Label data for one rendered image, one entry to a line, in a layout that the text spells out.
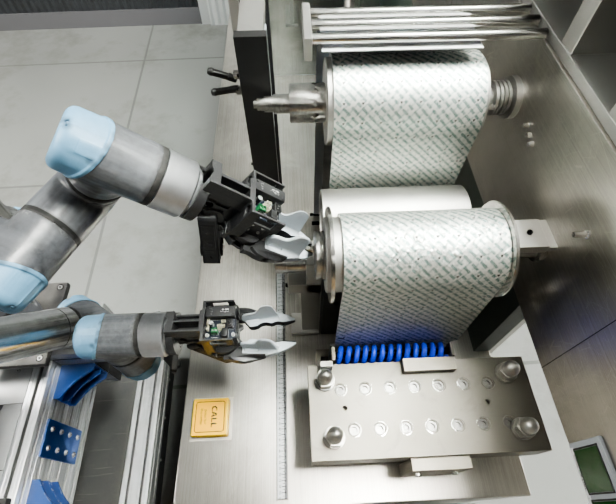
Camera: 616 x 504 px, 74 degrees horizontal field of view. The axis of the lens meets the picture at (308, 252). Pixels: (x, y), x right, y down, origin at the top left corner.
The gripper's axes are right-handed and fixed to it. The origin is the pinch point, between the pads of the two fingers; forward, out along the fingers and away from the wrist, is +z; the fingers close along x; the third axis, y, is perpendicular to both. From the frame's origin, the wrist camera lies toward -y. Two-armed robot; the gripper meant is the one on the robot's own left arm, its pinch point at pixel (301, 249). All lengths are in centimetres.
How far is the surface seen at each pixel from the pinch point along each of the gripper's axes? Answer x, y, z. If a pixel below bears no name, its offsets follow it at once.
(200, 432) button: -20.6, -37.6, 4.3
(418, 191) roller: 11.7, 12.8, 16.5
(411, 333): -8.1, -0.5, 25.7
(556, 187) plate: 2.8, 30.8, 22.3
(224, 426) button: -19.8, -34.7, 7.8
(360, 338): -8.1, -7.5, 19.6
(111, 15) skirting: 300, -177, -33
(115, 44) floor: 275, -181, -24
